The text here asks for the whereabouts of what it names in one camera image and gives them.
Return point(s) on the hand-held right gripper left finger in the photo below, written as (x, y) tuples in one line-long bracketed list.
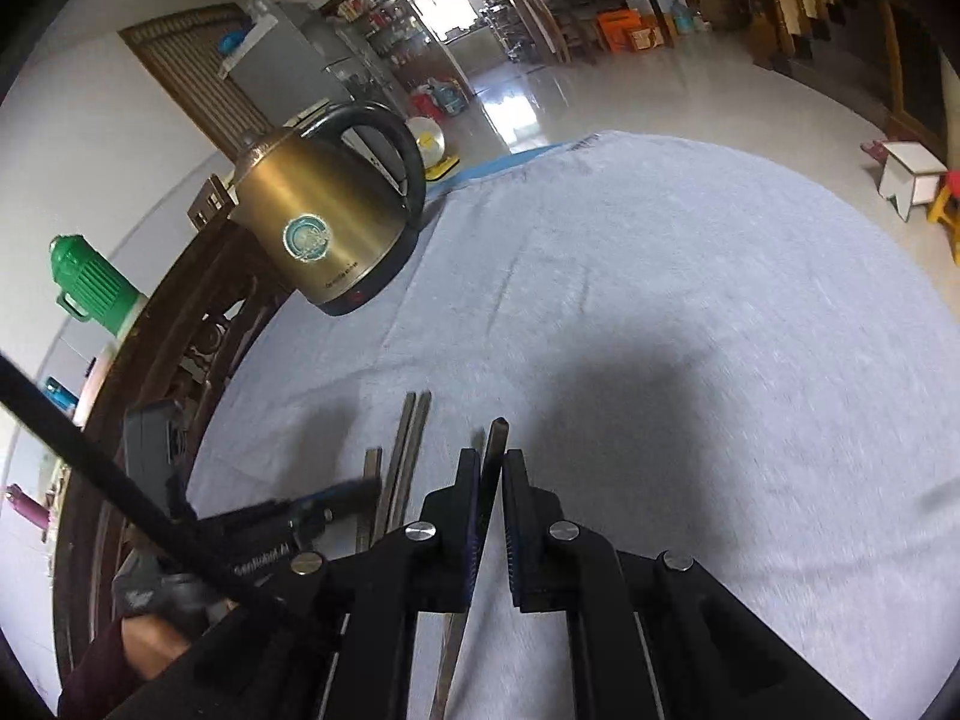
[(472, 540)]

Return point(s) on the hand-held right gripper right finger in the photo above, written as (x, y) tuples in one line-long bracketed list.
[(514, 540)]

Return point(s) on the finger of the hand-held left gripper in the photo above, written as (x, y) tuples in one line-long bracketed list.
[(255, 551), (341, 495)]

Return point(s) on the metal chopstick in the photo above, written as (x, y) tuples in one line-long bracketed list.
[(417, 442), (401, 442), (493, 457), (373, 465)]

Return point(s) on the person's left forearm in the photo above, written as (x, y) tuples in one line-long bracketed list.
[(97, 682)]

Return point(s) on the person's left hand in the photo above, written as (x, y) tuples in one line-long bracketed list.
[(161, 596)]

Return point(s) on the dark carved wooden chair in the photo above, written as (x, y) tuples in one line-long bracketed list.
[(172, 345)]

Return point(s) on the blue bottle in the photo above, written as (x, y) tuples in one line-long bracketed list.
[(58, 394)]

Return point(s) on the pink bottle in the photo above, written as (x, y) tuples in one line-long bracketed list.
[(26, 510)]

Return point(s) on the green thermos jug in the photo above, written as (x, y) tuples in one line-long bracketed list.
[(94, 281)]

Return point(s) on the grey tablecloth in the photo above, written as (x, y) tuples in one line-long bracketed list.
[(637, 277)]

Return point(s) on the gold electric kettle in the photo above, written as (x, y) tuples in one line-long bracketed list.
[(315, 202)]

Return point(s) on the blue underlay cloth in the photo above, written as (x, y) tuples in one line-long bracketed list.
[(495, 163)]

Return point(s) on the white yellow round appliance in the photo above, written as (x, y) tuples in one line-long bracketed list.
[(426, 139)]

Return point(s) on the brown wooden door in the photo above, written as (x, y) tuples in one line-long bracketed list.
[(180, 67)]

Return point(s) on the red toy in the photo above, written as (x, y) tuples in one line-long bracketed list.
[(439, 99)]

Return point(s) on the grey refrigerator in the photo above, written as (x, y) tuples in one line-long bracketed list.
[(292, 67)]

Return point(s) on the metal rack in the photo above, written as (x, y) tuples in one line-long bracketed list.
[(506, 26)]

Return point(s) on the small cardboard box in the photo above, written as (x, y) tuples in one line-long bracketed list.
[(649, 37)]

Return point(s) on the orange box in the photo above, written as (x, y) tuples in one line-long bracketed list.
[(619, 26)]

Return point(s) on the pink slippers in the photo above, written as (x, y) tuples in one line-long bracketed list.
[(874, 150)]

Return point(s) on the yellow stool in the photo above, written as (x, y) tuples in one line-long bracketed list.
[(946, 206)]

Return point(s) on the white stool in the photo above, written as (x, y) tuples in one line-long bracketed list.
[(911, 165)]

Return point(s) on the blue water jug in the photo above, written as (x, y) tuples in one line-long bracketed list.
[(682, 16)]

